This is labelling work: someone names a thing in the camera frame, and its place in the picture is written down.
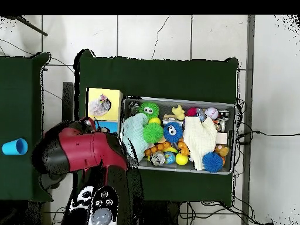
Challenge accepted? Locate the crushed silver can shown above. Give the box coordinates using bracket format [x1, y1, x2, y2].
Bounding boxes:
[150, 151, 166, 166]

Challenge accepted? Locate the blue round object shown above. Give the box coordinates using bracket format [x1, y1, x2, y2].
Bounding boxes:
[2, 138, 28, 155]

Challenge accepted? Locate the blue spiky googly-eyed ball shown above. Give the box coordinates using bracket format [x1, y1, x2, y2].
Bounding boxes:
[202, 151, 224, 173]
[163, 121, 184, 144]

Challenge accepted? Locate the white paper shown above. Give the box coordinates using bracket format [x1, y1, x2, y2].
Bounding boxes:
[88, 93, 112, 117]

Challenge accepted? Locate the shallow grey mesh bin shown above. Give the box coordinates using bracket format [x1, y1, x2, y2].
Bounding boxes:
[120, 96, 236, 175]

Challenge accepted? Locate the black upright panel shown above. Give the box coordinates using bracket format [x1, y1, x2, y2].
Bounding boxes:
[62, 81, 74, 121]

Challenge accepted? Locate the grey stand foot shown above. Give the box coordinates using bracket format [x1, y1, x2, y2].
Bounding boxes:
[39, 173, 66, 190]

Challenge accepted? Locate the yellow foam toy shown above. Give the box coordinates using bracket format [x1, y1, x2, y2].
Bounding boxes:
[171, 104, 186, 121]

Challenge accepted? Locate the dark rod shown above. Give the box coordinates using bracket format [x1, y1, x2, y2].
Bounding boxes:
[6, 15, 49, 37]

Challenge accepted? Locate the dark green table cloth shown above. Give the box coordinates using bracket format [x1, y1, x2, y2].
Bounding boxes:
[73, 49, 240, 207]
[0, 52, 53, 202]

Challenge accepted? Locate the black power cable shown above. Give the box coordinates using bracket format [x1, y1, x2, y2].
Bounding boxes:
[238, 130, 300, 138]

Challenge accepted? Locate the cream knitted cloth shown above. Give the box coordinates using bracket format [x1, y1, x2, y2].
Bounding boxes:
[182, 116, 218, 171]

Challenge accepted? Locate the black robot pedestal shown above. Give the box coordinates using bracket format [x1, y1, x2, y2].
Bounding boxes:
[144, 201, 181, 225]

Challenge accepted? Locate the mint knitted cloth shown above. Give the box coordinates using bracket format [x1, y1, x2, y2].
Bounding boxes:
[121, 112, 150, 162]

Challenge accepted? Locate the globe print ball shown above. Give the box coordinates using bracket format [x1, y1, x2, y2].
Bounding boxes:
[163, 151, 176, 165]

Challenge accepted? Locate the white baseball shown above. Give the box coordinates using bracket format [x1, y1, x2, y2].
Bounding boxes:
[204, 107, 219, 120]

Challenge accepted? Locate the wooden box with three holes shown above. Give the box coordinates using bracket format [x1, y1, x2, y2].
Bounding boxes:
[83, 87, 124, 185]

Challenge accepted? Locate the green spiky googly-eyed ball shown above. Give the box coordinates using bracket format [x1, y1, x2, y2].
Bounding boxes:
[138, 101, 161, 119]

